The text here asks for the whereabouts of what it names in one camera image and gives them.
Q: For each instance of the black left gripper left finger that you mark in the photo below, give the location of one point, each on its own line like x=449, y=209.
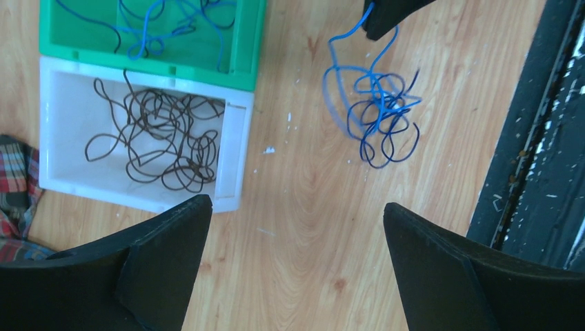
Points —
x=139, y=278

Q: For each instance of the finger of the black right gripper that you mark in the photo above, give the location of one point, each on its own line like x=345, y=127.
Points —
x=386, y=14

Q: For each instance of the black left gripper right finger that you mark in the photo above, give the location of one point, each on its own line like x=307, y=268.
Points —
x=449, y=282

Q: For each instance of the white plastic bin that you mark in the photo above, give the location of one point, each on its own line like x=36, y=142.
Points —
x=140, y=140

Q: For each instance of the plaid cloth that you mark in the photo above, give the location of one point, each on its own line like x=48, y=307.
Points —
x=20, y=196

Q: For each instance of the green plastic bin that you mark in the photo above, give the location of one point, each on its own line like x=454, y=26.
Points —
x=214, y=42

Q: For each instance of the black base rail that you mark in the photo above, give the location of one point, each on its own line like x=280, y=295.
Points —
x=531, y=205

